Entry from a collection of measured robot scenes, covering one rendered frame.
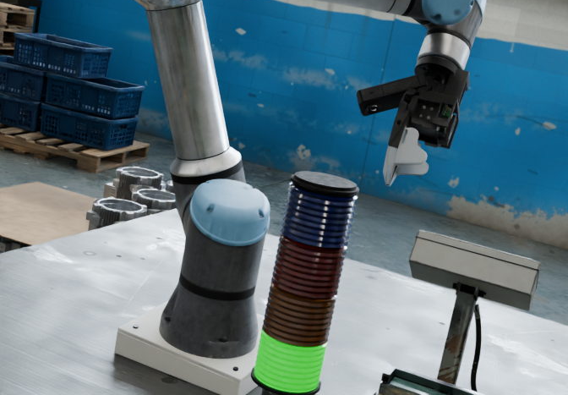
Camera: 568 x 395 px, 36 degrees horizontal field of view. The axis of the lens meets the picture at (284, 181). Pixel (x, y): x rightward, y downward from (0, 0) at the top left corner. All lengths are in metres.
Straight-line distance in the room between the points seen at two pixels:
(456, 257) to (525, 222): 5.44
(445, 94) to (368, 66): 5.52
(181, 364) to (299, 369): 0.55
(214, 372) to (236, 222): 0.22
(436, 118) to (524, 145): 5.28
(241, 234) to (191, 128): 0.20
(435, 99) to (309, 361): 0.66
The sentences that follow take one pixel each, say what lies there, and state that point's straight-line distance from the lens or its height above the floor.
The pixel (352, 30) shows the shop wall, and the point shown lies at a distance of 6.94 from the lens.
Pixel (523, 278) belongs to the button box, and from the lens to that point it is 1.22.
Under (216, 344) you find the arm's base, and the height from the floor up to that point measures 0.86.
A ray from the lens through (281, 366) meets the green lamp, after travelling 0.78.
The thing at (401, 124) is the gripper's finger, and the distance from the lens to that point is 1.32.
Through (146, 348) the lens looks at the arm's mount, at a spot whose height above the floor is 0.83.
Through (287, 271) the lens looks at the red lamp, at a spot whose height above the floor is 1.14.
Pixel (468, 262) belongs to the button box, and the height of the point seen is 1.06.
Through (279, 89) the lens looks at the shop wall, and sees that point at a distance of 7.17.
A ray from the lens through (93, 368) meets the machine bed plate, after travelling 1.32.
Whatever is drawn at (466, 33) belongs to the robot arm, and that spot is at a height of 1.36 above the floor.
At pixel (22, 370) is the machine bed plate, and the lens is 1.30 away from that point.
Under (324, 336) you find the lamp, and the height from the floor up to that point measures 1.08.
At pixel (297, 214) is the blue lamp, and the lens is 0.74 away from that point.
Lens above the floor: 1.36
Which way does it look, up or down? 12 degrees down
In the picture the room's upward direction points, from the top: 11 degrees clockwise
